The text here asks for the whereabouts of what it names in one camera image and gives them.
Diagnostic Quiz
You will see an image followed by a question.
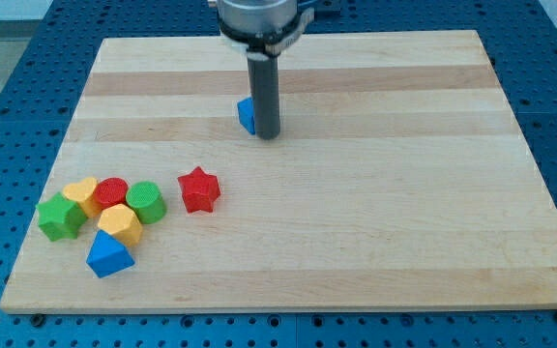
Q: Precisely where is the red star block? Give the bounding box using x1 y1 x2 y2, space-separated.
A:
177 166 220 213

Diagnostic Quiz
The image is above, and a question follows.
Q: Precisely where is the yellow heart block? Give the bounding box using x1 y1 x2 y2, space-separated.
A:
62 177 102 218

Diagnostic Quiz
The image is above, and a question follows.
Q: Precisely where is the yellow hexagon block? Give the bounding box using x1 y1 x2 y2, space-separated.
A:
98 204 143 247

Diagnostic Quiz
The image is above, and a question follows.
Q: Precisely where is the light wooden board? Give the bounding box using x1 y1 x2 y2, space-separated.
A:
0 30 557 314

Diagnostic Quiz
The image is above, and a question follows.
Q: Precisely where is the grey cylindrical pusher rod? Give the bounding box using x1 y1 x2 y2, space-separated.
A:
247 52 280 140

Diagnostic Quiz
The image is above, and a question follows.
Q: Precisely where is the red cylinder block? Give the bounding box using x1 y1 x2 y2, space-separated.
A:
94 177 129 210

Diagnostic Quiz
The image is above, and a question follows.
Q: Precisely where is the green star block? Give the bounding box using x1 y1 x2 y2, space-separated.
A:
37 192 88 242

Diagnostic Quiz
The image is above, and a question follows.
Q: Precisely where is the blue cube block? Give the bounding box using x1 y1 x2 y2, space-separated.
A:
237 97 255 135

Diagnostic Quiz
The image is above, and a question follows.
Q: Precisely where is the blue triangle block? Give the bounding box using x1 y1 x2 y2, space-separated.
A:
86 230 135 278

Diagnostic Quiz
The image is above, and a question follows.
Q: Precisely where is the green cylinder block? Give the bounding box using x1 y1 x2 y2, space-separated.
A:
126 181 166 224

